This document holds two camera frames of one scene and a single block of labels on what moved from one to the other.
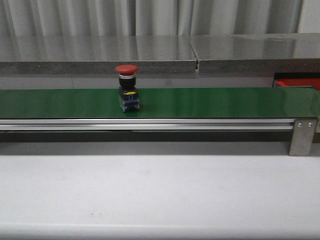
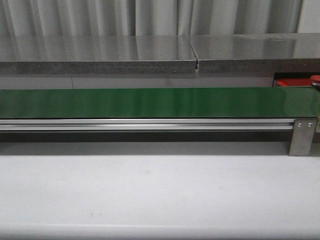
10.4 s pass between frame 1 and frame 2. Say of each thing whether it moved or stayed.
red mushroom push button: moved
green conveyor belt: stayed
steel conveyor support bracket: stayed
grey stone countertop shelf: stayed
